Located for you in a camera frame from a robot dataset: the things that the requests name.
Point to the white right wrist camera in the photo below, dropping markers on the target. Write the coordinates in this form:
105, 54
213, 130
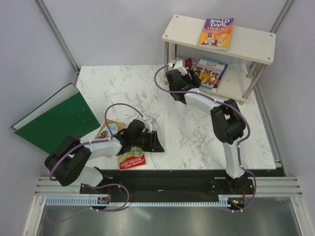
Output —
178, 66

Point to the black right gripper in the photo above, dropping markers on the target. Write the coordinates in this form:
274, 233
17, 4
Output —
195, 81

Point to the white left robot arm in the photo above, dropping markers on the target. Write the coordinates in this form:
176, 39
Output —
67, 163

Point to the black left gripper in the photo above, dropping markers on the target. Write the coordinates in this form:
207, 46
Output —
154, 144

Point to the red 13-Storey Treehouse book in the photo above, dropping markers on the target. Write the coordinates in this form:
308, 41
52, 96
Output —
132, 159

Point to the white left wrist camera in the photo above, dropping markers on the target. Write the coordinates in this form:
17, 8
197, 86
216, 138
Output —
149, 123

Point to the red house cover book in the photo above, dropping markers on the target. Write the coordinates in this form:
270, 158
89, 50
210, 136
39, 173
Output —
190, 63

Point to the Charlie Chocolate Factory book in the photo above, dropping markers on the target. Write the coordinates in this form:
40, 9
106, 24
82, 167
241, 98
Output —
216, 34

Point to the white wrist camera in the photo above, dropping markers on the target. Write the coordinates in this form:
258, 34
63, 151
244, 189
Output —
178, 66
149, 123

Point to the Why Do Dogs Bark book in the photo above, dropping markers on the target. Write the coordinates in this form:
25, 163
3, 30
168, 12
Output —
210, 72

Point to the aluminium rail frame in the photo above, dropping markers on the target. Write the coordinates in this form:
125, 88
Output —
266, 187

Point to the green ring binder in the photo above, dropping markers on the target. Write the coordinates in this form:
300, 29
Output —
64, 113

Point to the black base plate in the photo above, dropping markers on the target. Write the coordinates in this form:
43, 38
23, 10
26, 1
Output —
170, 185

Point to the orange Charlie portrait book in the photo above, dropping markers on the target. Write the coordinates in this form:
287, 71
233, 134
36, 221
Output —
113, 126

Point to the white slotted cable duct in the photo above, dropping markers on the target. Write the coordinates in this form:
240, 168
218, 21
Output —
98, 202

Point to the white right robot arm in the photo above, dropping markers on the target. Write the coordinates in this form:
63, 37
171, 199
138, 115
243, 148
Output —
227, 122

